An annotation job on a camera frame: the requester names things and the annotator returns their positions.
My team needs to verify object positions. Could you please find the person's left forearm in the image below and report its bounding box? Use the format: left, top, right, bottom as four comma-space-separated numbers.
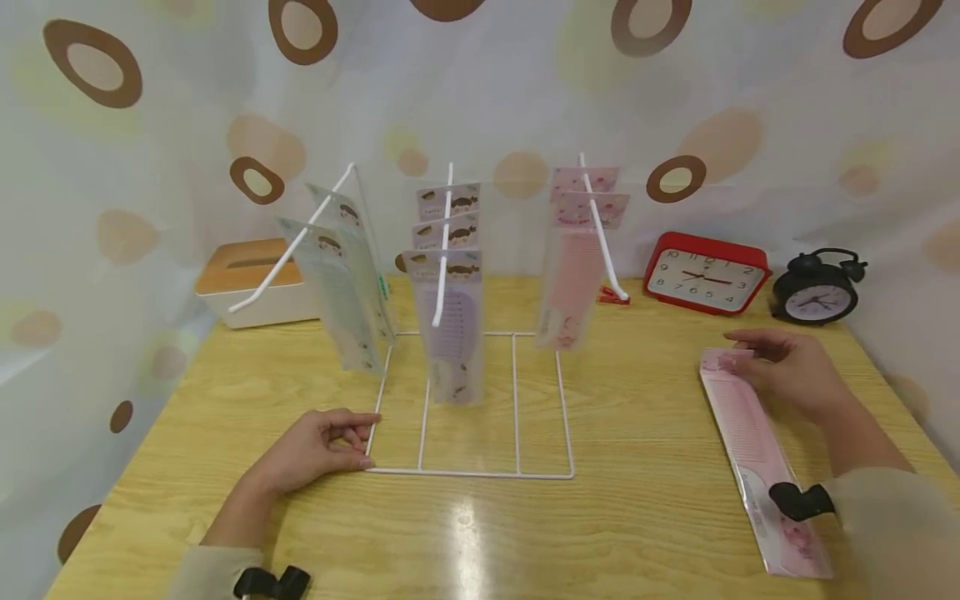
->
166, 477, 295, 600

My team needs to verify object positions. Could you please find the purple comb packet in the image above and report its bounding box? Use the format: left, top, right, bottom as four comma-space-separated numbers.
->
411, 212, 481, 252
416, 183, 482, 222
402, 248, 485, 407

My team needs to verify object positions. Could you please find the black wrist band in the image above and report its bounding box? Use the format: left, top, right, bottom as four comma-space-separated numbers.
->
233, 565, 313, 600
768, 482, 838, 523

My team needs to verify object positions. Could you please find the pink comb packet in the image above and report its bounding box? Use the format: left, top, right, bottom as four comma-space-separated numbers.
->
534, 192, 630, 351
551, 167, 622, 199
698, 348, 833, 580

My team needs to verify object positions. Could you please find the person's right forearm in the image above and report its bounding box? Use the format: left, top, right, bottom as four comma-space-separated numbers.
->
821, 393, 960, 600

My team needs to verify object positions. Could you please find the black round alarm clock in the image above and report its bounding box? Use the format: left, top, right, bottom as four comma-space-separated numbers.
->
771, 247, 870, 328

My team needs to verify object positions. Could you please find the green comb packet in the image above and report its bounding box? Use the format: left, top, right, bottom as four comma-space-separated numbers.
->
277, 218, 388, 374
303, 183, 398, 343

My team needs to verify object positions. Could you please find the white tissue box wooden lid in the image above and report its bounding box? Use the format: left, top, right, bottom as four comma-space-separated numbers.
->
193, 237, 320, 330

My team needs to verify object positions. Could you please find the red rectangular clock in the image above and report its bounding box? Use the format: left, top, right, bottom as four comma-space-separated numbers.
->
642, 232, 773, 318

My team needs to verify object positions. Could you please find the person's right hand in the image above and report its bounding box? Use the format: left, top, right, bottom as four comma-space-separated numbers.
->
723, 327, 858, 427

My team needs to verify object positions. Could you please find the person's left hand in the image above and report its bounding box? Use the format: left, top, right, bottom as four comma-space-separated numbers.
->
246, 408, 383, 506

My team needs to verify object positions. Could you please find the white wire display rack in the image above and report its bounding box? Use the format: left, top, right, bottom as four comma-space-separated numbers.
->
227, 152, 631, 482

